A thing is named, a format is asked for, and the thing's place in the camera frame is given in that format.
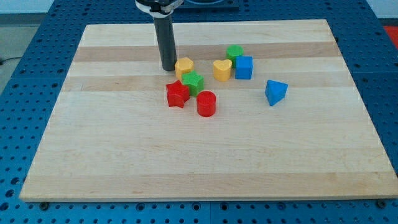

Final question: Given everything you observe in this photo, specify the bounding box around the blue cube block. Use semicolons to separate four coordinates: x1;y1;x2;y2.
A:
235;56;254;80

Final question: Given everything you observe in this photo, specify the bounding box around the green cylinder block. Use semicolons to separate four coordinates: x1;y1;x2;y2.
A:
226;45;244;68

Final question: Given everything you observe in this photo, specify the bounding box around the yellow heart block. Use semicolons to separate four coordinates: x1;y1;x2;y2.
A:
213;59;232;82

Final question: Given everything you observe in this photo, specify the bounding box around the green star block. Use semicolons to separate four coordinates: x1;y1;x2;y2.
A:
182;70;204;96

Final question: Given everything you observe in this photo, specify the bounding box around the light wooden board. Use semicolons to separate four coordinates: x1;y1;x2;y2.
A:
19;19;397;202

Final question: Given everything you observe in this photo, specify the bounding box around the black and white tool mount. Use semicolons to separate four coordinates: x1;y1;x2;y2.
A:
135;0;183;16

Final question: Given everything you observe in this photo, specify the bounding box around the blue triangle block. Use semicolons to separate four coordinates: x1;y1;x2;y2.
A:
265;80;289;106

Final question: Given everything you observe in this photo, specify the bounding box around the red cylinder block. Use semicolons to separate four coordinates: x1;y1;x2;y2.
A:
197;91;216;117

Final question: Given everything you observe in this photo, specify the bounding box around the yellow hexagon block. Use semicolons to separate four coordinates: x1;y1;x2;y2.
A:
175;57;194;80

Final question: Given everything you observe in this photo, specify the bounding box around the black cable on floor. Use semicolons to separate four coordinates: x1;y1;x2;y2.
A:
0;56;22;66

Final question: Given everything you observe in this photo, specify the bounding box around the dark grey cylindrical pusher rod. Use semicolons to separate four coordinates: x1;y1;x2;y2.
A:
154;15;177;72

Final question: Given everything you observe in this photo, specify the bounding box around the red star block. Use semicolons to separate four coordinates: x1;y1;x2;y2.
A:
165;80;190;108

